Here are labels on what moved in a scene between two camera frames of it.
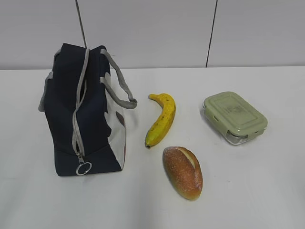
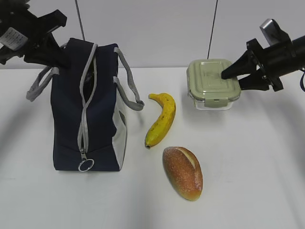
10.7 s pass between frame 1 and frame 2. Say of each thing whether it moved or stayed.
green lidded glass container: moved
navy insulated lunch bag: moved
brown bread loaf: stayed
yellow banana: stayed
